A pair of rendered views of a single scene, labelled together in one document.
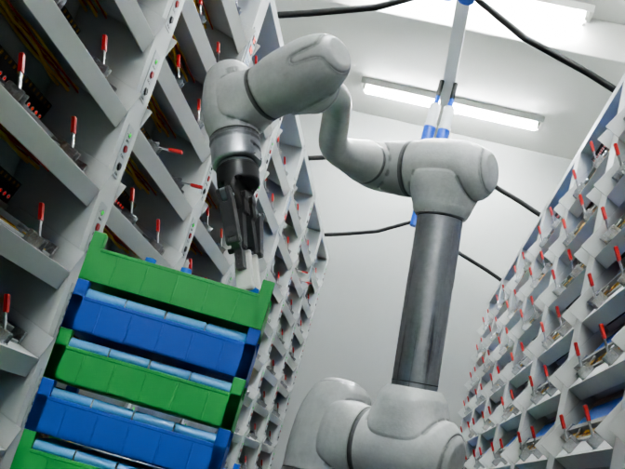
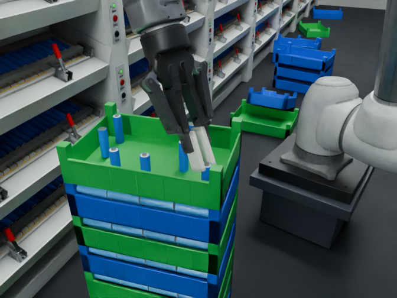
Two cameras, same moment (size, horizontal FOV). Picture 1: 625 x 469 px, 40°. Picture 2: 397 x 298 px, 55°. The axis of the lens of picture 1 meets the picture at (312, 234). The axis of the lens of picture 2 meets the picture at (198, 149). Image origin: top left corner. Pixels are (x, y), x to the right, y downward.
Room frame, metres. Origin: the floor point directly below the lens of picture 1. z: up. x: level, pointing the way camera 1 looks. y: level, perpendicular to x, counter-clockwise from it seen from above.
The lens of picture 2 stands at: (0.87, -0.06, 0.90)
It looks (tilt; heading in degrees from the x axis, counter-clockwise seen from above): 31 degrees down; 16
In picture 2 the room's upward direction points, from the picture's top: straight up
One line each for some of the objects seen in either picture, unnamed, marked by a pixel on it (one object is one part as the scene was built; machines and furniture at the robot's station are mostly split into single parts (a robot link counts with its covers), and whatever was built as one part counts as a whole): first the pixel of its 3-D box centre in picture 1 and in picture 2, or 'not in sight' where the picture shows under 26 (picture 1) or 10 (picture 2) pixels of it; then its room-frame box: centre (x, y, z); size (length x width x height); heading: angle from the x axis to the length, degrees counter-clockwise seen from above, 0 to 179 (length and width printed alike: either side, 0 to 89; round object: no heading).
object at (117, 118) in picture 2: not in sight; (118, 128); (1.52, 0.30, 0.52); 0.02 x 0.02 x 0.06
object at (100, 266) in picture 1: (181, 290); (156, 148); (1.46, 0.19, 0.52); 0.30 x 0.20 x 0.08; 90
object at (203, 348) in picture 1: (167, 336); (158, 182); (1.46, 0.19, 0.44); 0.30 x 0.20 x 0.08; 90
